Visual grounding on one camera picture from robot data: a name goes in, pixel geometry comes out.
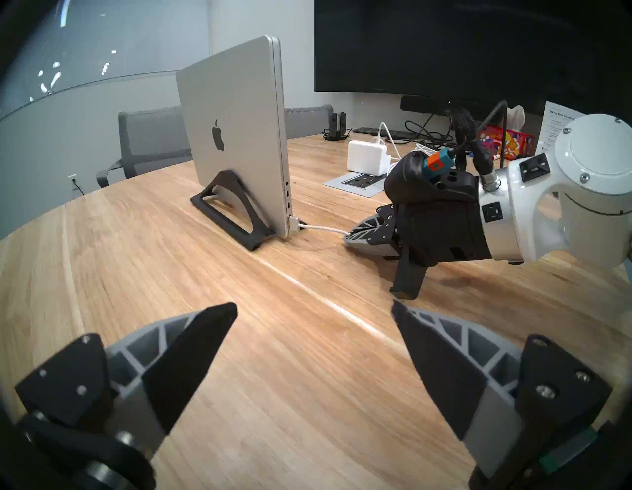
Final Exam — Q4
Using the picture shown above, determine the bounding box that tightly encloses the white paper sheet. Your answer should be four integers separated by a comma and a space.
536, 101, 586, 156

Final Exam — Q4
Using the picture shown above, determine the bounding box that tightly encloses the black soundbar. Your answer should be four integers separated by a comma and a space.
400, 95, 494, 119

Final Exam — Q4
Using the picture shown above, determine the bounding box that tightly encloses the black vertical laptop stand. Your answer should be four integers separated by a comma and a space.
190, 169, 307, 251

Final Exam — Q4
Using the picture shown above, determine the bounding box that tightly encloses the silver table power outlet box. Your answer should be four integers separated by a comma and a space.
323, 170, 392, 197

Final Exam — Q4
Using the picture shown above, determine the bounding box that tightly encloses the black cable tangle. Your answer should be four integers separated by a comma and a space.
404, 113, 457, 149

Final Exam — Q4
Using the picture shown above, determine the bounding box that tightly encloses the silver MacBook laptop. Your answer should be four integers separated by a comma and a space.
176, 35, 294, 240

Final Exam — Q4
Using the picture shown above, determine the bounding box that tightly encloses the colourful tissue box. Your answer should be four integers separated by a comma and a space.
476, 105, 536, 160

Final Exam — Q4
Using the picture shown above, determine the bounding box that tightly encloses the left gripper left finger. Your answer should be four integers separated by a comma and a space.
15, 302, 238, 455

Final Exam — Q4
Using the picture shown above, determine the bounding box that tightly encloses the wide glass whiteboard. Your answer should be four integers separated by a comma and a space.
0, 0, 210, 122

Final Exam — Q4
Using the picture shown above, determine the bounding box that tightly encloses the large black TV screen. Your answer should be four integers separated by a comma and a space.
315, 0, 632, 124

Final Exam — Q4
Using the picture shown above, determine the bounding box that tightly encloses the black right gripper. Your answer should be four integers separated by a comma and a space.
343, 197, 493, 300

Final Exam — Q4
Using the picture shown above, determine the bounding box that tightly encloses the white MagSafe charging cable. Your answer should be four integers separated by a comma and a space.
289, 122, 403, 235

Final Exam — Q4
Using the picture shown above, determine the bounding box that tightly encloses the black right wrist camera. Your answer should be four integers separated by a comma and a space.
384, 99, 509, 205

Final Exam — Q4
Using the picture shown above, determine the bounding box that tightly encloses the black keyboard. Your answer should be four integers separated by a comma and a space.
353, 127, 420, 140

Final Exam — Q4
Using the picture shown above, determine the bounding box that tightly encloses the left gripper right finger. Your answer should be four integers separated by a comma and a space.
391, 299, 613, 475

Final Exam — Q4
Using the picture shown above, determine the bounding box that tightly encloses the black controller charging dock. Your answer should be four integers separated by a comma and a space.
323, 112, 352, 142

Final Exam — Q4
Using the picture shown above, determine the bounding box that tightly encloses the grey mesh office chair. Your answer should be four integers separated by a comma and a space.
285, 104, 334, 140
96, 105, 193, 188

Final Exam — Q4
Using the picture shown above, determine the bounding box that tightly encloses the large white power adapter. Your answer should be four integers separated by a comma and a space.
347, 140, 392, 177

